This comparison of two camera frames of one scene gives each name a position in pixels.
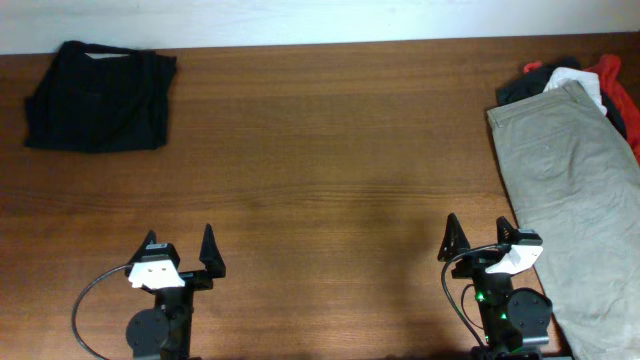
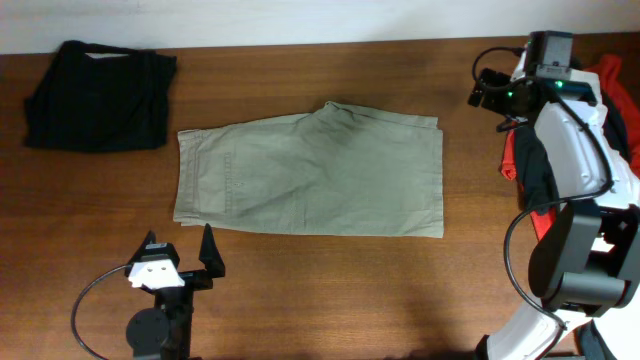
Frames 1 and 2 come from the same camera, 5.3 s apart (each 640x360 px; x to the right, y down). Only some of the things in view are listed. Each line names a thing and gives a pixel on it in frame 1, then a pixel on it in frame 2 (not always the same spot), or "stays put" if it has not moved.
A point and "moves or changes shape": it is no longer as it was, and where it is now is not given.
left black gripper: [203, 280] stays put
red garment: [628, 99] stays put
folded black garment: [101, 98] stays put
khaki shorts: [576, 186] moves or changes shape
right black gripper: [475, 262] to [490, 100]
